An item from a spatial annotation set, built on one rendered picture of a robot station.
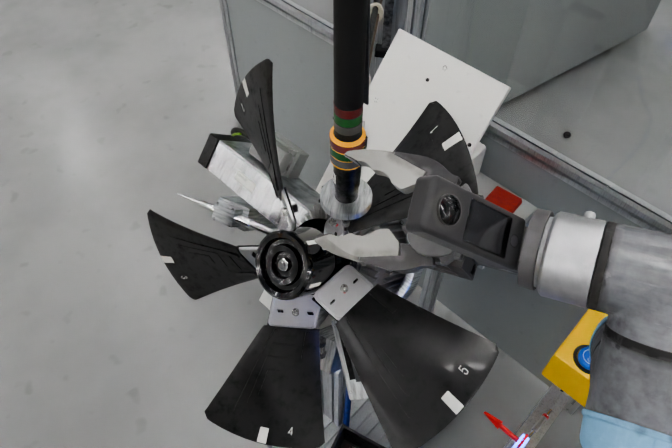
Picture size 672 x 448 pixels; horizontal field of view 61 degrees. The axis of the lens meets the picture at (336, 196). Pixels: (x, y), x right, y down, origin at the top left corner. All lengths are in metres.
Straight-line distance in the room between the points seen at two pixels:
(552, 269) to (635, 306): 0.06
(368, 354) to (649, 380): 0.52
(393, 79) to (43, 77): 2.69
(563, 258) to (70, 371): 2.10
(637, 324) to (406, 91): 0.77
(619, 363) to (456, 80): 0.72
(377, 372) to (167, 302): 1.58
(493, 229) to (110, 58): 3.25
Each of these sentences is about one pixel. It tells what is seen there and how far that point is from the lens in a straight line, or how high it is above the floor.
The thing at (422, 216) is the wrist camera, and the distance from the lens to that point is 0.44.
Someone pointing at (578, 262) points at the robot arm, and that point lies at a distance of 0.49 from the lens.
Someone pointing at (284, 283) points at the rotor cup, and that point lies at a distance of 0.97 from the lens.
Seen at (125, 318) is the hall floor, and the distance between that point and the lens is 2.43.
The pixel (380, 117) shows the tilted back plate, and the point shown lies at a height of 1.23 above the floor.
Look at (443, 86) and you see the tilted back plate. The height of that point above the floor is 1.32.
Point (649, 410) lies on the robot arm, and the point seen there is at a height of 1.60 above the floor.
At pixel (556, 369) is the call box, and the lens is 1.15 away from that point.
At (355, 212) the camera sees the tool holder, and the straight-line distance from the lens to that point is 0.74.
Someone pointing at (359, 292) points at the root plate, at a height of 1.18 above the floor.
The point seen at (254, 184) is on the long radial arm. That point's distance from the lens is 1.21.
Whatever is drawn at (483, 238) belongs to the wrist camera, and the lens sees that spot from 0.48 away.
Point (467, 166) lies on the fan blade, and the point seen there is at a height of 1.43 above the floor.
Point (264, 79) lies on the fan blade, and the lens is 1.00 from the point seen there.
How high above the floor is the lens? 2.03
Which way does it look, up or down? 51 degrees down
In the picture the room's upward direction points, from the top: straight up
